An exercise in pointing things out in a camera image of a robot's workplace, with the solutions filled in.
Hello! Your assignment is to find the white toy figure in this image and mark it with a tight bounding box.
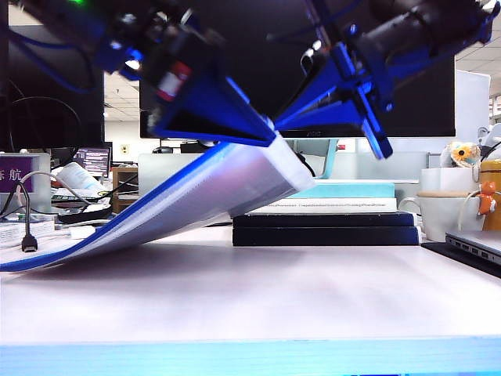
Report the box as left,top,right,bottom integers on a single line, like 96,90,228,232
475,124,501,161

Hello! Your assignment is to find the yellow tin box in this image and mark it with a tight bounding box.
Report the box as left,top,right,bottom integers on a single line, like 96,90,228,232
479,158,501,232

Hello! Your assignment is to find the round wooden mug lid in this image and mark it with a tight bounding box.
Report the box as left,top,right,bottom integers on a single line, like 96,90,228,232
416,190,477,198

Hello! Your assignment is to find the white book with spine text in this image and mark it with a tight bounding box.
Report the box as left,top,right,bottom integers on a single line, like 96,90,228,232
246,197,398,215

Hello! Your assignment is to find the silver laptop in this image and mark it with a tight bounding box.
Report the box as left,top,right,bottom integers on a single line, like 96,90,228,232
445,229,501,267

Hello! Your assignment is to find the purple desk name sign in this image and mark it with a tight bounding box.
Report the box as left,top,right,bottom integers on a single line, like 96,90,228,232
0,152,52,215

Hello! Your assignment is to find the open paper booklet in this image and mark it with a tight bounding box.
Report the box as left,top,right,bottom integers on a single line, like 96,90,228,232
50,161,111,204

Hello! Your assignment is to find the white paper stack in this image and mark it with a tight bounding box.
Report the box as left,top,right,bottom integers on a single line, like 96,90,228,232
0,221,56,248

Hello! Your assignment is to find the white partition board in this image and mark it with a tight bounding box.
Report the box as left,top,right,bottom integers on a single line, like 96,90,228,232
456,69,492,157

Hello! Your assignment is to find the black flat item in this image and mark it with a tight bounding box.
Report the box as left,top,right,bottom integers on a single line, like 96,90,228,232
62,205,114,225

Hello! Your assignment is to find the light grey cable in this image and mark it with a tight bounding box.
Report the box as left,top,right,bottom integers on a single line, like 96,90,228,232
19,170,95,207

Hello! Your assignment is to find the wooden shelf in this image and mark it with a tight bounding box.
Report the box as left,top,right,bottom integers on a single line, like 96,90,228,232
111,165,140,215

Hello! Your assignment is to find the orange cat cable holder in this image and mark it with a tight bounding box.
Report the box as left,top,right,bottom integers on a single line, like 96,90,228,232
476,180,498,216

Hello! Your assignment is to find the white cardboard box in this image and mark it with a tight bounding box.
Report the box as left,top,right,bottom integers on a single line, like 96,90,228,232
420,167,482,195

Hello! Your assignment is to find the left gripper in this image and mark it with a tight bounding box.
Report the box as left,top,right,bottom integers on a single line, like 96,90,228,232
105,10,279,149

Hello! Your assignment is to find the sunflower plush toy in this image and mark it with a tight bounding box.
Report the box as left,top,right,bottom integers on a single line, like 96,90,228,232
440,140,481,169

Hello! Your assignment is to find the background monitor showing code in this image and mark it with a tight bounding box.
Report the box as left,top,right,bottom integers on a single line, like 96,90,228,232
73,147,113,179

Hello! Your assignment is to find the white ceramic mug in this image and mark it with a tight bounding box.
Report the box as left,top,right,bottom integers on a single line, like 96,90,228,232
398,193,486,242

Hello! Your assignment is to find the black computer monitor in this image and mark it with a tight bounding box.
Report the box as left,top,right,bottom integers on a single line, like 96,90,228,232
139,0,457,139

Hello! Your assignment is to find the black side monitor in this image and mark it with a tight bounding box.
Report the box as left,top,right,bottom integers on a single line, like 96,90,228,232
0,23,106,152

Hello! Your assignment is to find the white charging cable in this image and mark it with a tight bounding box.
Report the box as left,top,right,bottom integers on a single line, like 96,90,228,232
456,190,485,233

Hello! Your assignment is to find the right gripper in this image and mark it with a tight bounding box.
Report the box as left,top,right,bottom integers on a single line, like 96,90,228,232
273,23,395,161

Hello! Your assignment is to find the black HDMI cable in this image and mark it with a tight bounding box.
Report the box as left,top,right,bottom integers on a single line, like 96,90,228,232
13,182,40,254

